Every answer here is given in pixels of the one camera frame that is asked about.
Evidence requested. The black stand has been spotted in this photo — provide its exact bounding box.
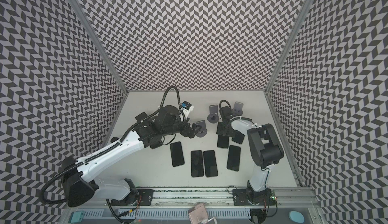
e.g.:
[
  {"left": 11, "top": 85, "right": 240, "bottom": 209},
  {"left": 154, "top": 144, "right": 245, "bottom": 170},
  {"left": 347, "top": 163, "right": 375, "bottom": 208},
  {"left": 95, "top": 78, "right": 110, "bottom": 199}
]
[
  {"left": 135, "top": 112, "right": 148, "bottom": 122},
  {"left": 150, "top": 141, "right": 163, "bottom": 149}
]

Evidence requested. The black phone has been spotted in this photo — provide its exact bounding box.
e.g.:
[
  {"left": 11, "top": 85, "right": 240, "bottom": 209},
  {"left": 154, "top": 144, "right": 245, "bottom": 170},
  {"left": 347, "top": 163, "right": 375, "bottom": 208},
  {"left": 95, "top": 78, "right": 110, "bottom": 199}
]
[
  {"left": 226, "top": 145, "right": 241, "bottom": 171},
  {"left": 203, "top": 150, "right": 218, "bottom": 177},
  {"left": 232, "top": 131, "right": 245, "bottom": 145},
  {"left": 170, "top": 142, "right": 185, "bottom": 167},
  {"left": 191, "top": 150, "right": 204, "bottom": 178},
  {"left": 217, "top": 135, "right": 229, "bottom": 149}
]

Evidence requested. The aluminium front rail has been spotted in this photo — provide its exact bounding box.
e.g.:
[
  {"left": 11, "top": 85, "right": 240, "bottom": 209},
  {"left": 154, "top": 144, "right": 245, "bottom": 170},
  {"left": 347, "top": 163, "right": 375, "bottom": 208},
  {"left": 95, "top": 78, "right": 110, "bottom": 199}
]
[{"left": 60, "top": 187, "right": 322, "bottom": 210}]

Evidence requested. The grey stand under phone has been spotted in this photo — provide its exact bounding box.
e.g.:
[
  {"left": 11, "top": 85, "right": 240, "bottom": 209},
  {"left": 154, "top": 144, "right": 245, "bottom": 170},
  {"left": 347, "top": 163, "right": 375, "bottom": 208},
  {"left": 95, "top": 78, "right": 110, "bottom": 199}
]
[
  {"left": 196, "top": 120, "right": 207, "bottom": 138},
  {"left": 207, "top": 104, "right": 219, "bottom": 124}
]

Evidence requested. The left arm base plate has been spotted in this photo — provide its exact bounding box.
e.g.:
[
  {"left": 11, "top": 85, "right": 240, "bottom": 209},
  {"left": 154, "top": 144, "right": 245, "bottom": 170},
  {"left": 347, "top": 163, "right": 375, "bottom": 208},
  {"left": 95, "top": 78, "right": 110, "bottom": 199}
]
[{"left": 110, "top": 189, "right": 154, "bottom": 206}]

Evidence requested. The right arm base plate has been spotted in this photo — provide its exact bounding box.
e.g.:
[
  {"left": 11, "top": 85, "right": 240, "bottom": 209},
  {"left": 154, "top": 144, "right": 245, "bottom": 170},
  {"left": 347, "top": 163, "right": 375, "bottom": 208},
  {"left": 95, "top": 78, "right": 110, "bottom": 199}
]
[{"left": 232, "top": 189, "right": 277, "bottom": 206}]

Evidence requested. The teal square object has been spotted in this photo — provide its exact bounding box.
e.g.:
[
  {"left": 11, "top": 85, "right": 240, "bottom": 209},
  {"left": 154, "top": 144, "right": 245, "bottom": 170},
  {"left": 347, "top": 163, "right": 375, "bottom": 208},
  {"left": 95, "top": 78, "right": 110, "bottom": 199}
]
[{"left": 68, "top": 211, "right": 85, "bottom": 224}]

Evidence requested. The grey round phone stand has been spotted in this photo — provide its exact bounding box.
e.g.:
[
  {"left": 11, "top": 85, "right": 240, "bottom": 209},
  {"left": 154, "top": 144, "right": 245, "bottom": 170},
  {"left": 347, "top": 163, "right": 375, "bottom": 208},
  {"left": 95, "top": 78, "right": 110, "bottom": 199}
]
[{"left": 232, "top": 101, "right": 244, "bottom": 116}]

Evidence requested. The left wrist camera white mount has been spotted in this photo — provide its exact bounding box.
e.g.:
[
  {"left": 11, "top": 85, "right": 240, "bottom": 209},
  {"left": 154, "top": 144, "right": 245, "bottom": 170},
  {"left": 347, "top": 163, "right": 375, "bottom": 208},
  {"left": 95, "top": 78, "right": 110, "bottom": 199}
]
[{"left": 181, "top": 101, "right": 194, "bottom": 117}]

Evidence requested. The teal round object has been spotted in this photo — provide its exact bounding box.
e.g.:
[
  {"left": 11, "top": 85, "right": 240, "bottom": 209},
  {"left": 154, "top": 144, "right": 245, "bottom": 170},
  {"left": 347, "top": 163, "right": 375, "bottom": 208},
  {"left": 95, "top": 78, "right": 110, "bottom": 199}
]
[{"left": 289, "top": 211, "right": 305, "bottom": 224}]

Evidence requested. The pink box at front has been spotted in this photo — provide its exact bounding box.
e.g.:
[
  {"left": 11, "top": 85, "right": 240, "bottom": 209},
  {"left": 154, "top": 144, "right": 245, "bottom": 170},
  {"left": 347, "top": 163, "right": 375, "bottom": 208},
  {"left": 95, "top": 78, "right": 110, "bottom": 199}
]
[{"left": 188, "top": 203, "right": 218, "bottom": 224}]

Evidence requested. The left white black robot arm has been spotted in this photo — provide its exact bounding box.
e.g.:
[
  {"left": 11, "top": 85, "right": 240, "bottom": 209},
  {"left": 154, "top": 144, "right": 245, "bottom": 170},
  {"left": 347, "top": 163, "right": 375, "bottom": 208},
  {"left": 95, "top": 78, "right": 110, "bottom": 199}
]
[{"left": 38, "top": 86, "right": 201, "bottom": 207}]

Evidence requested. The grey stand under back phone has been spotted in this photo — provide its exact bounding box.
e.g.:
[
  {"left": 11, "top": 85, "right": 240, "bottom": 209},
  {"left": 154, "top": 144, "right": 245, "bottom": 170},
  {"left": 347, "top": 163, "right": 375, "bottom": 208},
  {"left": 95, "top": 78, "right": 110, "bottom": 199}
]
[{"left": 207, "top": 104, "right": 219, "bottom": 124}]

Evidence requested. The grey stand under middle phone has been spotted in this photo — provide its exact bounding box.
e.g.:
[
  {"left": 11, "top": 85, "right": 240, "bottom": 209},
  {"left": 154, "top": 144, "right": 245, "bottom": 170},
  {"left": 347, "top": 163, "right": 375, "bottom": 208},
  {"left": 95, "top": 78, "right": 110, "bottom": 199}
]
[{"left": 196, "top": 120, "right": 207, "bottom": 138}]

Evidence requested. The small jar with black lid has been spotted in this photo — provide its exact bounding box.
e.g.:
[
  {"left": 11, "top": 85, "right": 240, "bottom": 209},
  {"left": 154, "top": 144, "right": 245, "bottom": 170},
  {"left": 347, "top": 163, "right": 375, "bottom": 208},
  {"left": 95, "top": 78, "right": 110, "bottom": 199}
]
[{"left": 110, "top": 137, "right": 119, "bottom": 143}]

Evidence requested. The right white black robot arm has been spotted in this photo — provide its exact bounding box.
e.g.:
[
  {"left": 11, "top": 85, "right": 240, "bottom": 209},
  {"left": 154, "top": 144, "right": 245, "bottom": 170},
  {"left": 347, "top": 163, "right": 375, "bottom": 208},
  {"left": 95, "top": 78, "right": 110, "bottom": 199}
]
[{"left": 216, "top": 100, "right": 284, "bottom": 205}]

